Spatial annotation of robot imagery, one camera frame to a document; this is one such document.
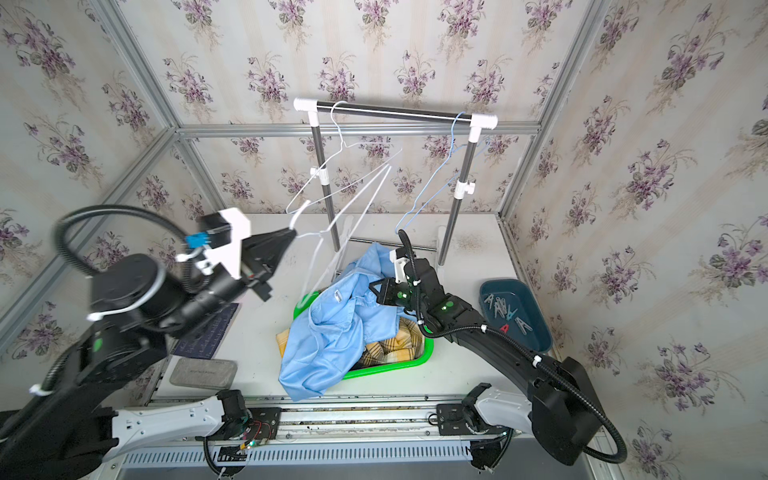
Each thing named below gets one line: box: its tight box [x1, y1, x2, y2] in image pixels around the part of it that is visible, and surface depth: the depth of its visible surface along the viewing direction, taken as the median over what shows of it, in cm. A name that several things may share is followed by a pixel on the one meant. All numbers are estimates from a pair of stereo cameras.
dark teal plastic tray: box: [479, 278, 553, 354], surface depth 94 cm
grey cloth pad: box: [170, 358, 238, 390], surface depth 80 cm
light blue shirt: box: [279, 243, 417, 401], surface depth 74 cm
